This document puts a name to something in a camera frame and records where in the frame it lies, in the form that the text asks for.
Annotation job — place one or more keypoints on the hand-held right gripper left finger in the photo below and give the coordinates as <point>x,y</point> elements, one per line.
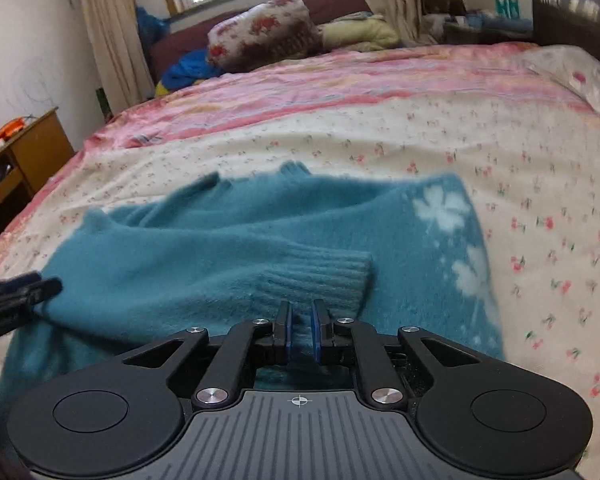
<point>286,332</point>

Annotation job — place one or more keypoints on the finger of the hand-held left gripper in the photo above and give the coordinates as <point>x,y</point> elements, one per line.
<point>40,290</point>
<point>10,282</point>

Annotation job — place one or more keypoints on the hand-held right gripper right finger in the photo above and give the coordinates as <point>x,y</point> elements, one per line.
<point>316,332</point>

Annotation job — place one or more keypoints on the teal knit sweater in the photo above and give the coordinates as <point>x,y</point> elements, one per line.
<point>205,240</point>

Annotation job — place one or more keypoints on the orange object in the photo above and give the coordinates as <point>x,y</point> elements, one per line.
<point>12,127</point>

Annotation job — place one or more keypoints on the dark green object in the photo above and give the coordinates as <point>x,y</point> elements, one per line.
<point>104,102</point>

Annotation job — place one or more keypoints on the blue and yellow cloth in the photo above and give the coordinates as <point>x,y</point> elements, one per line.
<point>190,70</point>

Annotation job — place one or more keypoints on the blue plastic bag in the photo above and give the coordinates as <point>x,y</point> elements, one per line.
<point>150,25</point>

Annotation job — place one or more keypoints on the folded yellow blanket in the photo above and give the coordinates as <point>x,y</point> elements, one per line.
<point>355,35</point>

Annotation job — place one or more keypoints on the floral red white pillow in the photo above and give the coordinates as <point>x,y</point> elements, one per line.
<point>260,30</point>

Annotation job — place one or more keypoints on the cluttered dark nightstand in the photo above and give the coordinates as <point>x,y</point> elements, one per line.
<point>480,35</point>

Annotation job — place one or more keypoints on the brown bag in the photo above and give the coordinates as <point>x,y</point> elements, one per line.
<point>442,2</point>

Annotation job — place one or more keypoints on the white printed pillow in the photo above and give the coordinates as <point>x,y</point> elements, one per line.
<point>580,80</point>

